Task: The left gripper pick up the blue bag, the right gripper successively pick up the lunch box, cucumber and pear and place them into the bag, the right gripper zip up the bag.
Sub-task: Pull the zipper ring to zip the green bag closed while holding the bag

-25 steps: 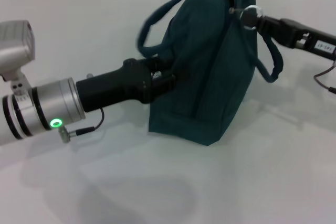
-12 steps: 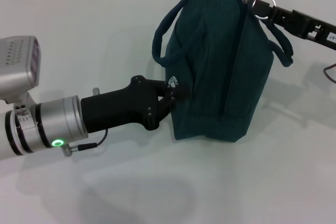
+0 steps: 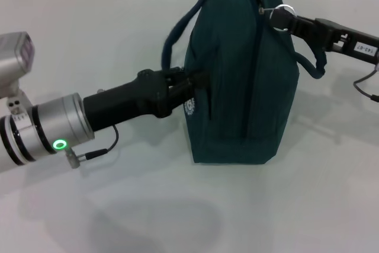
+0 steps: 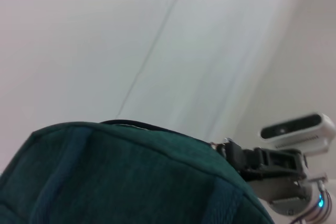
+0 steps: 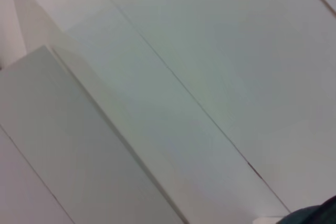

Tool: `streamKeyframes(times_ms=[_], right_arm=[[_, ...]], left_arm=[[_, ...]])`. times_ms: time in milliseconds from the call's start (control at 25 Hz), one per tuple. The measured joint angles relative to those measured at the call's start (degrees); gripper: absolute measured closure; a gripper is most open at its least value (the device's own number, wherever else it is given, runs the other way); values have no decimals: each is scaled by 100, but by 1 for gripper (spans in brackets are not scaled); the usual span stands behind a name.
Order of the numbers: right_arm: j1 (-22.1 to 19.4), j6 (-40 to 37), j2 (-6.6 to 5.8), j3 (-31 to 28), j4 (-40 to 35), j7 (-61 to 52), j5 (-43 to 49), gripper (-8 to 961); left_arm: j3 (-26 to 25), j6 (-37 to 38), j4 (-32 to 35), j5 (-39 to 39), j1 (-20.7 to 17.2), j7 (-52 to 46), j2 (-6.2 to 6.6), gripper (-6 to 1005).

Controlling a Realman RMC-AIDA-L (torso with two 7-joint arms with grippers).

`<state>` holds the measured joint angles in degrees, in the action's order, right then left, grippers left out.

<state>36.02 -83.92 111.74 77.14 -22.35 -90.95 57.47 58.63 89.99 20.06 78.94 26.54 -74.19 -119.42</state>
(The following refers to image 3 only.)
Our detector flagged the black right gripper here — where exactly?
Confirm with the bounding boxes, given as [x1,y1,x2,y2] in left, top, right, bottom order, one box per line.
[271,8,379,66]

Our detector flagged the teal fabric lunch bag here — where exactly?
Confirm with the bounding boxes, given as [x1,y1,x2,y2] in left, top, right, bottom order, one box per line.
[161,0,328,165]

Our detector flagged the left wrist cable with connector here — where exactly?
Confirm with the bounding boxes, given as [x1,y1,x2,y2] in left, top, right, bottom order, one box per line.
[65,124,120,169]

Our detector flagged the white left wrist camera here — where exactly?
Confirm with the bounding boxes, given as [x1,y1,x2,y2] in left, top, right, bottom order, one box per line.
[0,31,37,117]

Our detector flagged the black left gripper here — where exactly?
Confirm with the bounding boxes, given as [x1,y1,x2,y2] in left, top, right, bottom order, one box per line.
[83,67,211,133]

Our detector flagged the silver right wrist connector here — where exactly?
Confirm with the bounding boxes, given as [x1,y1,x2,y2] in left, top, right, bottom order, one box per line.
[354,63,379,101]

